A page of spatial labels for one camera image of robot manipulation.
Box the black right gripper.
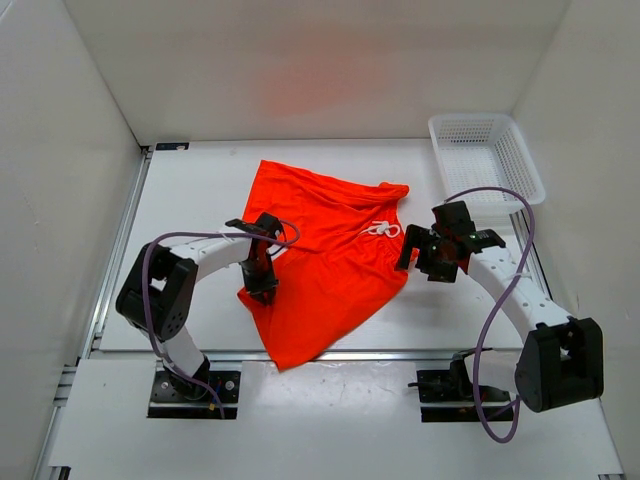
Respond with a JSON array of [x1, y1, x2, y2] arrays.
[[394, 224, 458, 283]]

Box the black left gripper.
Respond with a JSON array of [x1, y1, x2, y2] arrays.
[[239, 253, 278, 305]]

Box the orange mesh shorts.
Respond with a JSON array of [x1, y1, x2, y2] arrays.
[[237, 160, 410, 371]]

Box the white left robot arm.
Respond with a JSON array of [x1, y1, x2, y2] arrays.
[[116, 227, 283, 400]]

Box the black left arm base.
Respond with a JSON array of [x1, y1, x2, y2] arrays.
[[147, 362, 241, 420]]

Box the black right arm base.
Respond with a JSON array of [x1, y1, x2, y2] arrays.
[[407, 350, 515, 424]]

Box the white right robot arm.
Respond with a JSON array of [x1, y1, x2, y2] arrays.
[[396, 225, 604, 412]]

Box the white plastic mesh basket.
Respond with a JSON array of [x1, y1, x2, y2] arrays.
[[428, 113, 546, 218]]

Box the black corner label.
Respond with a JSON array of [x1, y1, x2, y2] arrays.
[[155, 142, 190, 151]]

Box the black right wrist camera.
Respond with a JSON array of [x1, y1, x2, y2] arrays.
[[432, 201, 506, 253]]

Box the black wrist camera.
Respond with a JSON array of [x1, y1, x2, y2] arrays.
[[432, 201, 506, 253], [225, 212, 284, 240]]

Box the white shorts drawstring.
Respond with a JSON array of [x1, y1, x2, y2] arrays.
[[360, 220, 402, 238]]

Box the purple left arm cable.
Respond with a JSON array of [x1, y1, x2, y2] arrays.
[[140, 218, 302, 419]]

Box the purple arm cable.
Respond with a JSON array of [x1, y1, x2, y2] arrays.
[[444, 186, 537, 444], [140, 218, 302, 419]]

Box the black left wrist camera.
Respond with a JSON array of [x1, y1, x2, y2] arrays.
[[225, 212, 284, 240]]

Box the aluminium table edge rail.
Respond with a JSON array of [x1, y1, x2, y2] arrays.
[[199, 348, 501, 364]]

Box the aluminium right frame rail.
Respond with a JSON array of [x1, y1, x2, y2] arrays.
[[509, 209, 551, 296]]

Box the aluminium frame rail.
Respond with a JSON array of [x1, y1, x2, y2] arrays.
[[31, 145, 154, 479], [509, 209, 551, 296]]

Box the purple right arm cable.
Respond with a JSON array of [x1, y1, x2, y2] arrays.
[[444, 186, 537, 444]]

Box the aluminium left frame rail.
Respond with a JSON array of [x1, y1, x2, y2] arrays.
[[31, 145, 154, 479]]

